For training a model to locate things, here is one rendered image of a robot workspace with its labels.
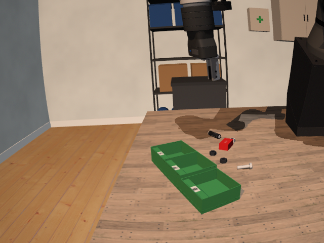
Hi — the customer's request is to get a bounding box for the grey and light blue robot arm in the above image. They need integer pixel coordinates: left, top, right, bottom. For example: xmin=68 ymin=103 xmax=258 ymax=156
xmin=306 ymin=0 xmax=324 ymax=60

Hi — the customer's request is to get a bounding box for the red 9 v battery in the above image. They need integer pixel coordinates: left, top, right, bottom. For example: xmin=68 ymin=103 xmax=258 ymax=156
xmin=219 ymin=138 xmax=233 ymax=151

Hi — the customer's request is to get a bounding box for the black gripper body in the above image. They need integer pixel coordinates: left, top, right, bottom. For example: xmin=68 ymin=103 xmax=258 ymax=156
xmin=180 ymin=0 xmax=232 ymax=59

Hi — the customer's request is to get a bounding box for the green three-compartment bin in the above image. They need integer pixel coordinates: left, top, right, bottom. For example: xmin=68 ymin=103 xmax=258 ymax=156
xmin=151 ymin=140 xmax=241 ymax=214

